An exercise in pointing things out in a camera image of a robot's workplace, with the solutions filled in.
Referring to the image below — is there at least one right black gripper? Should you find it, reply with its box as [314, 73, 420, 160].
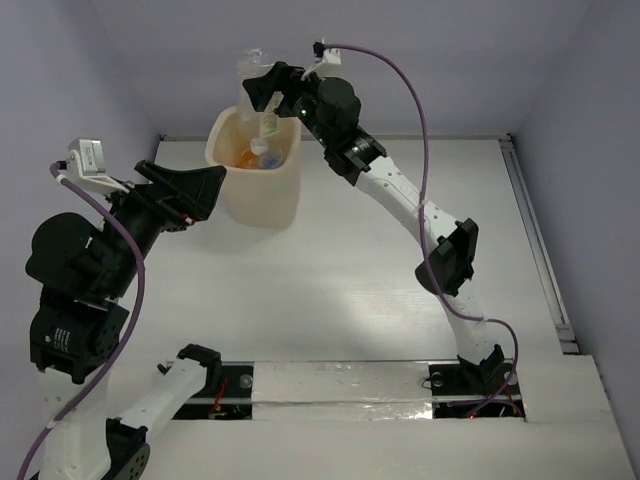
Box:
[244, 60, 335, 148]

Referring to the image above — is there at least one large clear square bottle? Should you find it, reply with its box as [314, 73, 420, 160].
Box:
[235, 47, 281, 156]

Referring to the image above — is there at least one blue label bottle blue cap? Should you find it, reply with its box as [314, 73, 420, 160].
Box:
[260, 149, 286, 170]

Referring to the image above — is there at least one small orange juice bottle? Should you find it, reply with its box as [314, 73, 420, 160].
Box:
[234, 148, 261, 169]

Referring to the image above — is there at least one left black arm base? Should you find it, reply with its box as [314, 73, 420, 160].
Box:
[173, 362, 254, 421]

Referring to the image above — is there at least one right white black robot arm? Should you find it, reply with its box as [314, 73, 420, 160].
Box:
[242, 62, 504, 392]

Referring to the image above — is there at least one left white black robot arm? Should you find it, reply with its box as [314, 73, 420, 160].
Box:
[19, 161, 226, 479]

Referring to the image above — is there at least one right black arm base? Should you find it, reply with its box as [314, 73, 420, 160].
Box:
[420, 361, 525, 419]

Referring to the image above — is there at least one cream plastic waste bin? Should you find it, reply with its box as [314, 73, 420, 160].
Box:
[204, 106, 301, 230]

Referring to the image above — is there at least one shiny tape strip front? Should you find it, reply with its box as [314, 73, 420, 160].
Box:
[251, 361, 433, 422]

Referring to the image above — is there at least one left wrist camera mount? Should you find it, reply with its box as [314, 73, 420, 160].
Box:
[50, 138, 130, 196]

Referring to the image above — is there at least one aluminium rail right edge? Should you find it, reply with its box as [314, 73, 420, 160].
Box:
[498, 135, 582, 355]

